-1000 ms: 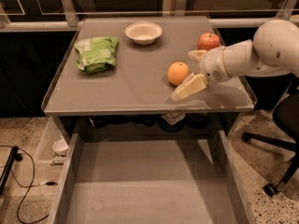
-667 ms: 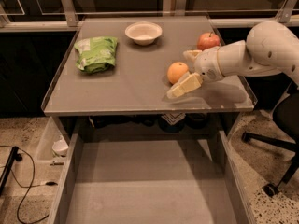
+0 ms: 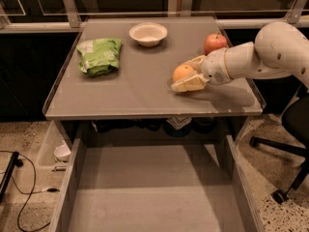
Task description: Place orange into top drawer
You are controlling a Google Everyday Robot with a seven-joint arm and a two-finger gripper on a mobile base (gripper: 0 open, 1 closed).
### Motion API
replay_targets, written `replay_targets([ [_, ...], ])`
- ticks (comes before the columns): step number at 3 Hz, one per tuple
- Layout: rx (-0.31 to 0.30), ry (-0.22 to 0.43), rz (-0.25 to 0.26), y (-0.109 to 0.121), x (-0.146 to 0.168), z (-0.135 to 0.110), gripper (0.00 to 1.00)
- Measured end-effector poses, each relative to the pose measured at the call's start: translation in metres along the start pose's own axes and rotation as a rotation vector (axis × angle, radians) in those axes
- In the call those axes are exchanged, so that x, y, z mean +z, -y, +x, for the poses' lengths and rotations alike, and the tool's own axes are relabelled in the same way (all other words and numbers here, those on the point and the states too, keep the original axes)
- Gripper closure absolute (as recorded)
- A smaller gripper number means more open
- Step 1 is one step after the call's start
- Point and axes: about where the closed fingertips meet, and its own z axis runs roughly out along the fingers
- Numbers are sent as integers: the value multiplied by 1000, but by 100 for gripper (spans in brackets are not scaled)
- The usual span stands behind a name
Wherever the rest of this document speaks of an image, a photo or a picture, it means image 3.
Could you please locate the black bar on floor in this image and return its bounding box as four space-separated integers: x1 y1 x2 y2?
0 152 19 202

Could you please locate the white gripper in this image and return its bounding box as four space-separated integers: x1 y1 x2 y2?
171 47 232 93

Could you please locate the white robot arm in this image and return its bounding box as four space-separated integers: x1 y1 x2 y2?
171 22 309 93

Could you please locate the white paper bowl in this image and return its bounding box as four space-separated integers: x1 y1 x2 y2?
129 22 168 47

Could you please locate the orange fruit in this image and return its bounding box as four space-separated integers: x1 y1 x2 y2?
173 64 194 82

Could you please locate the green snack bag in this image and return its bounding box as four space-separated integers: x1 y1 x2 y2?
76 38 122 76

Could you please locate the red apple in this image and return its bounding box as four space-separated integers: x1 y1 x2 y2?
204 33 227 55

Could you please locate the white cup in bin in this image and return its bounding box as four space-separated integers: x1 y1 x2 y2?
54 143 70 162

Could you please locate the grey open top drawer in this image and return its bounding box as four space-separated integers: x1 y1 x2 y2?
50 135 264 232

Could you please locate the black office chair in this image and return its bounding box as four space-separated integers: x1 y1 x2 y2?
249 85 309 204

